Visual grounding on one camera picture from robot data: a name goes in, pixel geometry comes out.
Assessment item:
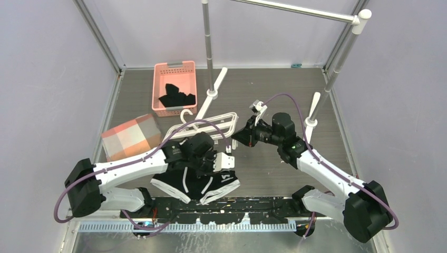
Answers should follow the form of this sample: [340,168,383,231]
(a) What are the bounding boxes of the silver clothes rack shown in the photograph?
[196,1,373,137]

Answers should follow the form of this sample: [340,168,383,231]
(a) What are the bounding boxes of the aluminium frame post right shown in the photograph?
[323,0,369,74]

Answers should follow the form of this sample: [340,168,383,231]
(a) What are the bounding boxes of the black boxer briefs white trim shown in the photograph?
[150,167,240,205]

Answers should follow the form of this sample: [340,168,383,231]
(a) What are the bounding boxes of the white clip hanger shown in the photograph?
[170,112,238,144]

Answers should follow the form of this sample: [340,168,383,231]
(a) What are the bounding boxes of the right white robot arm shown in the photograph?
[231,112,393,243]

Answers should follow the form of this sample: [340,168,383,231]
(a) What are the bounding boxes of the black garment in basket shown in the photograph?
[159,83,196,108]

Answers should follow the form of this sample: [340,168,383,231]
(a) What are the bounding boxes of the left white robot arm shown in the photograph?
[62,132,222,218]

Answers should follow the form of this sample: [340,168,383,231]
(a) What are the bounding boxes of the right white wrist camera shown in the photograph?
[249,100,268,126]

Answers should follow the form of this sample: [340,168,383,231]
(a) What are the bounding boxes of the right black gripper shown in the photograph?
[231,115,283,148]

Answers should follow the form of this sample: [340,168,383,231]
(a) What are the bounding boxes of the pink plastic basket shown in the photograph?
[151,61,198,117]

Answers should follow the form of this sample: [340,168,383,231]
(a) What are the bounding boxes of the aluminium frame post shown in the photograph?
[74,0,127,73]
[323,0,369,74]

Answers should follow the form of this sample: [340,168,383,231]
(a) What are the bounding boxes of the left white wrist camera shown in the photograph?
[213,145,235,173]

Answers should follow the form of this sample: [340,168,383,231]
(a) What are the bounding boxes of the pink checked cloth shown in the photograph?
[101,113,162,161]

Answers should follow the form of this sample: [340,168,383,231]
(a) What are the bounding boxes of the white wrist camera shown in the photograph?
[249,100,268,126]
[213,145,235,173]

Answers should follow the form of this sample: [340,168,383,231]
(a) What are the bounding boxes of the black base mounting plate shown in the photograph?
[129,197,311,225]

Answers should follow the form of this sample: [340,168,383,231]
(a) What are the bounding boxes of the aluminium frame post left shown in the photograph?
[74,0,127,73]

